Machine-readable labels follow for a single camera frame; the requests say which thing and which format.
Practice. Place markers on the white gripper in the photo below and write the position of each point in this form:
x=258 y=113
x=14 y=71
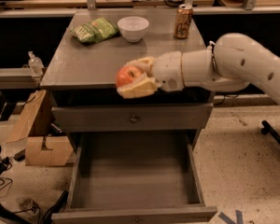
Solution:
x=168 y=70

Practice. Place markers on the red apple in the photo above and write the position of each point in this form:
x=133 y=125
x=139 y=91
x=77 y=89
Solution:
x=127 y=74

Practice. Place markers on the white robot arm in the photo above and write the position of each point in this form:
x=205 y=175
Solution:
x=231 y=63

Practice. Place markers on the closed top drawer with knob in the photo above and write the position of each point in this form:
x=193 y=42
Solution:
x=115 y=118

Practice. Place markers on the grey wooden drawer cabinet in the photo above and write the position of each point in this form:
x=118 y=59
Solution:
x=80 y=75

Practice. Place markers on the open middle drawer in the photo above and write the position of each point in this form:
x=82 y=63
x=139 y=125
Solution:
x=135 y=178

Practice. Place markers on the white ceramic bowl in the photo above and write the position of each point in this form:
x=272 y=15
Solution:
x=133 y=28

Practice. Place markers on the gold soda can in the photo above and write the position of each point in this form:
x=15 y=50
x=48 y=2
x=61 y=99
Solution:
x=182 y=21

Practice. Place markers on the green chip bag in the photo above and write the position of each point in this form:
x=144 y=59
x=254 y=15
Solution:
x=94 y=31

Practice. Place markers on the white pump bottle right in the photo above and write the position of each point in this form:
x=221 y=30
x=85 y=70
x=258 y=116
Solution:
x=211 y=44

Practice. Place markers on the clear sanitizer bottle left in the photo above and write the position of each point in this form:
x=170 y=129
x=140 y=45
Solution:
x=35 y=64

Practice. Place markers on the cardboard box on floor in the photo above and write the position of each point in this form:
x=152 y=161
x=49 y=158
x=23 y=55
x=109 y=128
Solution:
x=47 y=151

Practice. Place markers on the black stand leg right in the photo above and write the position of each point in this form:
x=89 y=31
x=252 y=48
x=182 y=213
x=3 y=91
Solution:
x=267 y=128

